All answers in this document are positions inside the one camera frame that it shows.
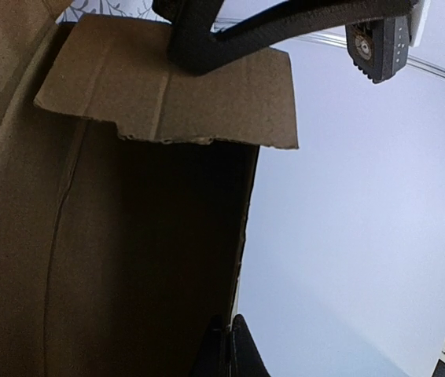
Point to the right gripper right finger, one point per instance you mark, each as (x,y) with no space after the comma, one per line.
(245,360)

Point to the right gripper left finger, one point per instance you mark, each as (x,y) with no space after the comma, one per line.
(212,359)

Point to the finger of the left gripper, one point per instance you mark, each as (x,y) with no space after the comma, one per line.
(196,49)

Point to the brown cardboard box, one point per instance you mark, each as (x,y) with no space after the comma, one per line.
(124,191)

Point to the floral patterned table mat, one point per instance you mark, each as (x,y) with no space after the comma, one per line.
(126,8)

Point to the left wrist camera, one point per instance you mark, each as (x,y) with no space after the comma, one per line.
(379,48)

